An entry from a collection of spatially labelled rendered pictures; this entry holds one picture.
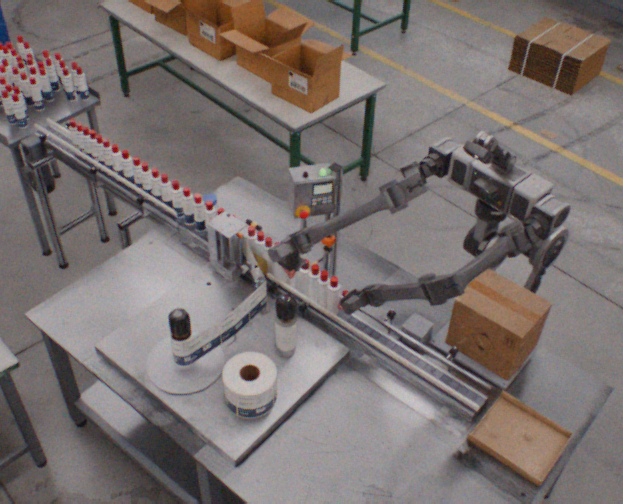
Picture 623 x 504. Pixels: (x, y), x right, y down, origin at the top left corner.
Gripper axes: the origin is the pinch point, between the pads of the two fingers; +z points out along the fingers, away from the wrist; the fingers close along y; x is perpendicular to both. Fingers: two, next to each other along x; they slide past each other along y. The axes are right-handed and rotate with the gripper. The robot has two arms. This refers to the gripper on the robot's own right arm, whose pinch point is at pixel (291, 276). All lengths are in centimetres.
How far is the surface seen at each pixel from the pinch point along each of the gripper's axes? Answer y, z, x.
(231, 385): 9.0, 17.2, -43.8
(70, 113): -202, 30, 41
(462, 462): 86, 36, -4
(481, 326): 65, 13, 38
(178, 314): -19.6, 1.7, -41.3
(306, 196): -10.9, -21.4, 21.2
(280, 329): 5.8, 15.2, -13.2
